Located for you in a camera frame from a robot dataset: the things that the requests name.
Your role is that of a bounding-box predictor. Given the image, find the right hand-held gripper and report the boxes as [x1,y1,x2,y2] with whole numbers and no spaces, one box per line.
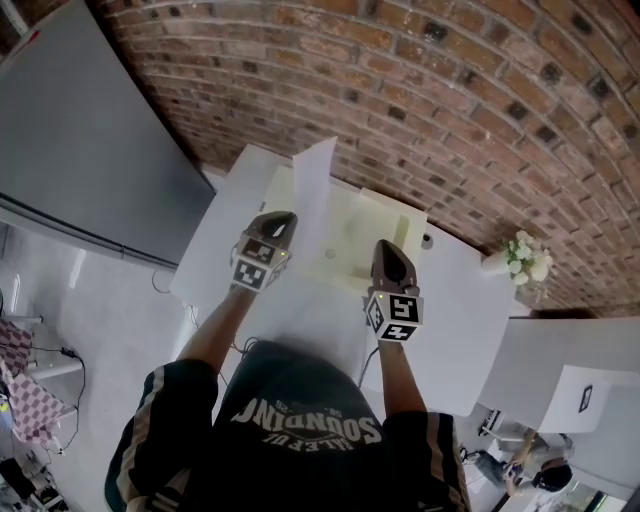
[361,237,426,346]

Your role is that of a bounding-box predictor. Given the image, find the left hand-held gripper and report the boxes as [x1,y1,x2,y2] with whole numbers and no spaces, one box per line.
[229,209,301,293]

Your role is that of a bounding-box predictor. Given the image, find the white A4 paper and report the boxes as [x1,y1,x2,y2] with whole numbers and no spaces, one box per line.
[291,135,339,274]

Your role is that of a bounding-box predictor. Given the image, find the person's left forearm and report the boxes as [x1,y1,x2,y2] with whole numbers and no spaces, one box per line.
[173,283,260,375]

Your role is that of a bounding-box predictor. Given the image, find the person's right forearm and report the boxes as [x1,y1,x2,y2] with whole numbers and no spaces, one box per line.
[374,339,430,417]

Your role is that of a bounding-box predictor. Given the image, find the white desk with drawers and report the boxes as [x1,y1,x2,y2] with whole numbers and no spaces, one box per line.
[168,143,517,420]

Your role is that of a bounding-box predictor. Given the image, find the white vase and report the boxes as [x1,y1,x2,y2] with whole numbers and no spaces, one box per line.
[481,251,512,277]

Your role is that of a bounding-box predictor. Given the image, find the white flower bouquet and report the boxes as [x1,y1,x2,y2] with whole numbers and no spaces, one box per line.
[501,229,555,288]

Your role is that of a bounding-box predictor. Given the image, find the white cabinet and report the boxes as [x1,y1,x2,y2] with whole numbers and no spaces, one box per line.
[473,314,640,436]

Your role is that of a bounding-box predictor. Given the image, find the person's dark green shirt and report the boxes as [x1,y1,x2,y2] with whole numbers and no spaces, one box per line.
[103,339,472,512]

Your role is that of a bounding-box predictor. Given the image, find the grey refrigerator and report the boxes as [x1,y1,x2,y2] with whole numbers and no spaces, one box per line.
[0,0,218,270]

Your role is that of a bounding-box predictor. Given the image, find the pink checkered tablecloth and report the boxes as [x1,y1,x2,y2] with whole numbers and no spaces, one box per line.
[0,318,77,445]

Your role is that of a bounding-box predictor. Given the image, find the black equipment clutter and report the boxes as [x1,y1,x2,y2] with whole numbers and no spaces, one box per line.
[0,448,57,512]

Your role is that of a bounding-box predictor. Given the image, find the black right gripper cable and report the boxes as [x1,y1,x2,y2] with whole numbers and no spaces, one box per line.
[357,348,382,387]

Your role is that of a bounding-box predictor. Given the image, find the window with dark frame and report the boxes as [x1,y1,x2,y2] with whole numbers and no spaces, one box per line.
[523,478,622,512]

